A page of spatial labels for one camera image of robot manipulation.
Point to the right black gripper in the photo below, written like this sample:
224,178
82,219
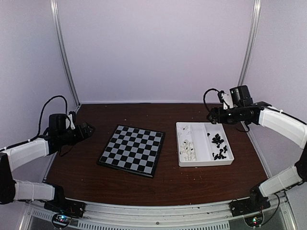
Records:
214,111

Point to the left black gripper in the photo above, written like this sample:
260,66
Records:
81,135

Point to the black grey chess board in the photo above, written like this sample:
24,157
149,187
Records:
133,150

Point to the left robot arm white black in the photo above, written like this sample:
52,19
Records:
18,155

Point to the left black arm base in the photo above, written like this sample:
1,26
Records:
71,208

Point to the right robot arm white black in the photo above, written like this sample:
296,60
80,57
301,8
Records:
294,130

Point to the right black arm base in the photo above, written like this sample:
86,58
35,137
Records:
246,206

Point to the black chess pieces upper pile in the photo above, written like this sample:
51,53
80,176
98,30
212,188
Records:
216,140

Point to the black chess pieces pile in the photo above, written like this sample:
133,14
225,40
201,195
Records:
216,140
222,154

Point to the white chess pieces upper pile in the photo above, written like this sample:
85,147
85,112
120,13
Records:
184,130

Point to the white chess pieces pile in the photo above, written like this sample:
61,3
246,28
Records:
184,130
187,151

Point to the black chess pieces lower pile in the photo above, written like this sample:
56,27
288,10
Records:
222,154

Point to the white chess pieces lower pile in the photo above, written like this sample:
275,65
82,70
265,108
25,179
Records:
187,151

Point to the left controller board with LEDs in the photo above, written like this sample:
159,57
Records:
60,220

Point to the controller board with leds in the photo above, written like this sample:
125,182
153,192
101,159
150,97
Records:
254,220
60,220

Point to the right controller board with LEDs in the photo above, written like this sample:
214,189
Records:
254,220

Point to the white divided plastic tray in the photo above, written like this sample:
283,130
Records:
202,146

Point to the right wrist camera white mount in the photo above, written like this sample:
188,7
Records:
226,100

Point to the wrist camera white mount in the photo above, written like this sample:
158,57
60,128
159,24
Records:
226,100
70,119

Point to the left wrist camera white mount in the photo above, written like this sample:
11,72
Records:
70,119

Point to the right aluminium frame post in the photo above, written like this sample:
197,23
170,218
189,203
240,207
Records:
251,41

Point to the aluminium frame post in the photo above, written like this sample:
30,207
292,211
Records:
63,53
251,41

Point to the aluminium front rail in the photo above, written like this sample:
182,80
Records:
211,216

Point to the left aluminium frame post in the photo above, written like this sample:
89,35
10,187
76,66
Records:
63,53

